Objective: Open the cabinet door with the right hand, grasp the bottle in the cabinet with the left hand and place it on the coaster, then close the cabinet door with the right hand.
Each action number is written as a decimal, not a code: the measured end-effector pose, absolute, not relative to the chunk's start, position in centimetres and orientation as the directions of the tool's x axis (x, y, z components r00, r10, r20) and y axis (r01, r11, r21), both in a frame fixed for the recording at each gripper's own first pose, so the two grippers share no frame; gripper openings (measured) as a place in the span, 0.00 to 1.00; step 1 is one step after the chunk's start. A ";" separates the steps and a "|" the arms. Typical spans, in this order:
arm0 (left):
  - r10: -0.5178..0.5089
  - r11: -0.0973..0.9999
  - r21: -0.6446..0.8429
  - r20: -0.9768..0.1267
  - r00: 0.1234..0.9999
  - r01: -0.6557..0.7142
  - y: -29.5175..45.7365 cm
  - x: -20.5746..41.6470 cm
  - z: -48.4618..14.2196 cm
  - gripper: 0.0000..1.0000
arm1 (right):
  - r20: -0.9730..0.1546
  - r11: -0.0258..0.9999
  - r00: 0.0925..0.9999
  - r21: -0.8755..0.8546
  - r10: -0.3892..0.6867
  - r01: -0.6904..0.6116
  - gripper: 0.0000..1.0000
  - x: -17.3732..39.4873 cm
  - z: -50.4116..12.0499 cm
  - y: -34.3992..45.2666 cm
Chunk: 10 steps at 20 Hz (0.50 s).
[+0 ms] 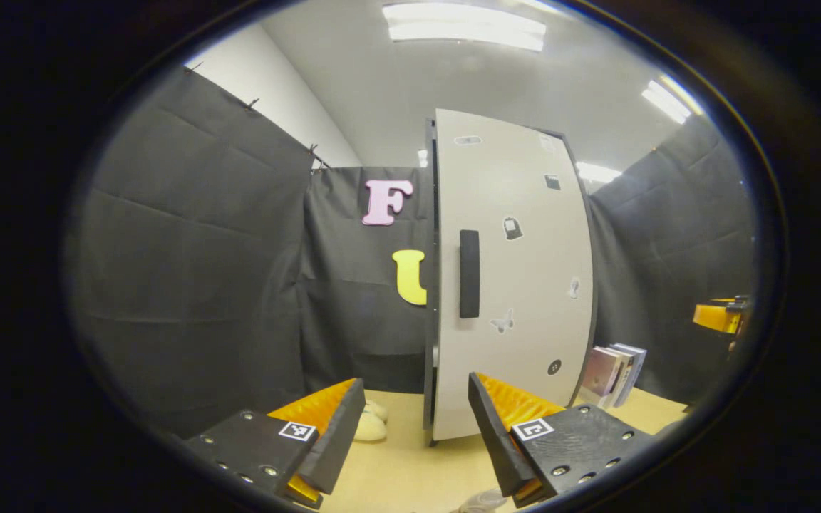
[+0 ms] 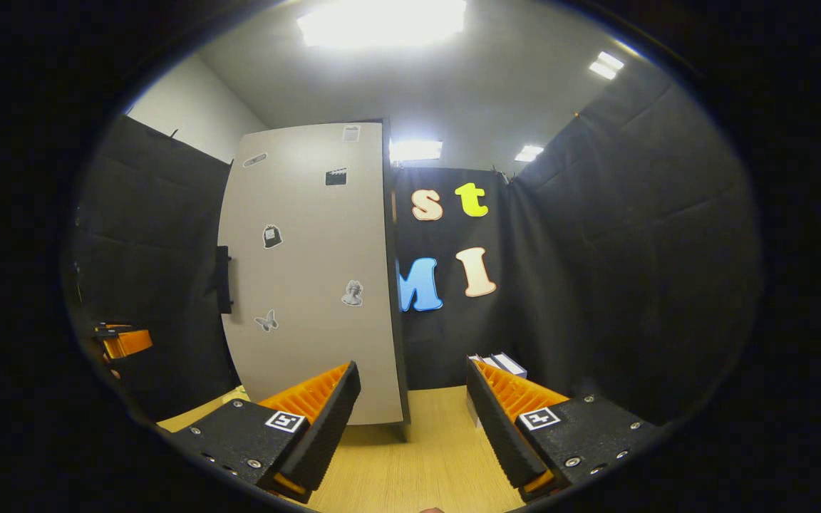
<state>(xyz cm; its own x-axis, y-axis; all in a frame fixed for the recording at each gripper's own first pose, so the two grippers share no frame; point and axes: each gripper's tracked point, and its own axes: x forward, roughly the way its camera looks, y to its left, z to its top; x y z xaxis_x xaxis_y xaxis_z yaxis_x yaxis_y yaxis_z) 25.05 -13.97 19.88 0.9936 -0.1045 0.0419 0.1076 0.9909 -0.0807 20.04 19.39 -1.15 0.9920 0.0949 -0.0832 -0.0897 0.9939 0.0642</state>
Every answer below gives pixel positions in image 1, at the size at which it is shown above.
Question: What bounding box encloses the clear plastic bottle red label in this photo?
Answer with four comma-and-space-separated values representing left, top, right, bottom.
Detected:
457, 489, 510, 513

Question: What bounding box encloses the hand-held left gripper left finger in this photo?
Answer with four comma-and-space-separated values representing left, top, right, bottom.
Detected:
184, 378, 367, 508

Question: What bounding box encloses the pink book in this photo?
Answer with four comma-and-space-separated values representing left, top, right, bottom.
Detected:
582, 346, 622, 407

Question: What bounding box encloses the black backdrop cloth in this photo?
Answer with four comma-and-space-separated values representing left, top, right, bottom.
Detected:
68, 68, 757, 437

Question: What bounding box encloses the cream plush toy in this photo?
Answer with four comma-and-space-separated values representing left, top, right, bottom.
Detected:
353, 399, 388, 442

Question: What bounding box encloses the black door handle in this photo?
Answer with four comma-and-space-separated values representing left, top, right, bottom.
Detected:
459, 229, 481, 319

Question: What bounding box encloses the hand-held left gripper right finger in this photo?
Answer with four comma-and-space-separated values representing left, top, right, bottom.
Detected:
468, 372, 657, 508

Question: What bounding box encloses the white book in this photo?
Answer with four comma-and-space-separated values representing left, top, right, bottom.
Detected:
606, 345, 636, 408

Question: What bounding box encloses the dark grey cabinet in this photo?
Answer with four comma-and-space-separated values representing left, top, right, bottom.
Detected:
423, 118, 600, 448

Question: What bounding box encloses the light blue book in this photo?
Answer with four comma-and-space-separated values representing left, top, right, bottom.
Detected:
614, 343, 648, 407

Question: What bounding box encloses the large ceiling light panel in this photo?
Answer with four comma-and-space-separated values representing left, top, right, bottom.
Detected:
382, 1, 547, 52

